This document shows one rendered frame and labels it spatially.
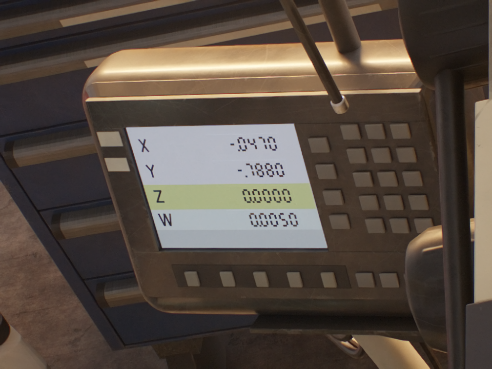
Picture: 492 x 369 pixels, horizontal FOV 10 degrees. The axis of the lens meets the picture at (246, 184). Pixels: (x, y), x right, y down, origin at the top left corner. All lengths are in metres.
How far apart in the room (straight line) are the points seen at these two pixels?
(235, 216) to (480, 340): 1.15
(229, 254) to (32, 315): 1.79
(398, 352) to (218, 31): 0.85
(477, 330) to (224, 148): 1.11
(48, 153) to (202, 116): 1.17
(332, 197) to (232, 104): 0.11
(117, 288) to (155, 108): 1.35
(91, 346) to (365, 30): 0.94
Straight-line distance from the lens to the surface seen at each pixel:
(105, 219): 3.49
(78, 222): 3.50
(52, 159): 3.41
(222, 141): 2.25
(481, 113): 1.25
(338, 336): 2.46
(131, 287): 3.59
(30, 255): 4.16
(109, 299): 3.60
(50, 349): 4.02
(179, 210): 2.31
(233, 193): 2.27
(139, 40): 3.24
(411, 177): 2.19
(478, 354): 1.15
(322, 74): 1.57
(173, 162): 2.28
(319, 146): 2.20
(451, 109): 1.39
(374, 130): 2.18
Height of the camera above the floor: 2.74
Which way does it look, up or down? 42 degrees down
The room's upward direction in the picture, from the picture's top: 30 degrees counter-clockwise
